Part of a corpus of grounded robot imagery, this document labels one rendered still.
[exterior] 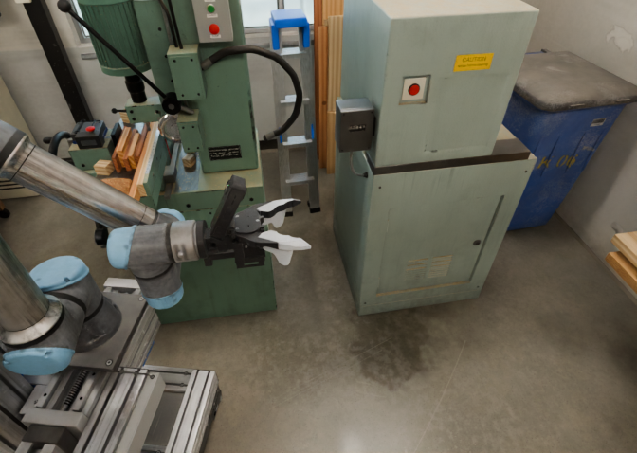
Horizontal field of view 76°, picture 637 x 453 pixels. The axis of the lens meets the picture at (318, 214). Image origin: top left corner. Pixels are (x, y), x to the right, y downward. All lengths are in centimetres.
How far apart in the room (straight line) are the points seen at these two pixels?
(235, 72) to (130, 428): 107
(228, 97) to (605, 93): 163
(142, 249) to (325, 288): 156
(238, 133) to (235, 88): 17
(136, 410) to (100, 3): 113
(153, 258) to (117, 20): 90
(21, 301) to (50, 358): 14
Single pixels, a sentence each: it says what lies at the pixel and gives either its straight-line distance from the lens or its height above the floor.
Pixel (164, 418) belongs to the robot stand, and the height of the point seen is 21.
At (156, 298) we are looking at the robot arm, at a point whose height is 111.
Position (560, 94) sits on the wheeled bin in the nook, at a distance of 213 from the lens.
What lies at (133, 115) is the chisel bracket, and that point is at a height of 104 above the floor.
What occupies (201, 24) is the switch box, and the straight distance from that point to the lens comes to 136.
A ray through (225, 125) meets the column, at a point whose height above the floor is 101.
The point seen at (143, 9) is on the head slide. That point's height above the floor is 139.
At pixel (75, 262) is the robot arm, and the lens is 110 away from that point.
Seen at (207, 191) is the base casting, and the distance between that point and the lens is 159.
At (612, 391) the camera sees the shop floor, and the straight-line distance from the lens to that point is 231.
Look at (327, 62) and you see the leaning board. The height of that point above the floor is 78.
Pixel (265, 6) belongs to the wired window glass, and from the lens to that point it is 291.
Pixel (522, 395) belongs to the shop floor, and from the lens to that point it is 211.
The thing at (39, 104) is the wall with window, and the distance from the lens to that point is 330.
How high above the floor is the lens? 175
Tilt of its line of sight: 42 degrees down
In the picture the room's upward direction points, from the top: straight up
